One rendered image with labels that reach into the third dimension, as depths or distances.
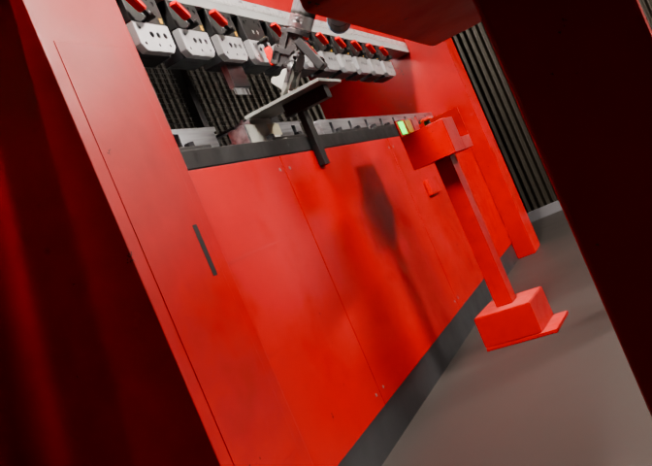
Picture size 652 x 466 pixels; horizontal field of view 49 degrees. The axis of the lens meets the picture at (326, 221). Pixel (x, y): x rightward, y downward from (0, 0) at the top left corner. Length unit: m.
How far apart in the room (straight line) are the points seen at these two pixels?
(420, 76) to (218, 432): 3.33
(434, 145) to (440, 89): 1.86
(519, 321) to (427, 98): 2.10
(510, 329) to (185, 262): 1.45
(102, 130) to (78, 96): 0.06
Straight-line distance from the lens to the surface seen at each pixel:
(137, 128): 1.32
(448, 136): 2.41
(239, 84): 2.27
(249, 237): 1.67
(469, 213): 2.50
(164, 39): 1.97
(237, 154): 1.77
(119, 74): 1.36
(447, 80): 4.27
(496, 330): 2.50
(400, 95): 4.33
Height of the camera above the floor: 0.60
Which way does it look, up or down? level
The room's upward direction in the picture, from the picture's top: 23 degrees counter-clockwise
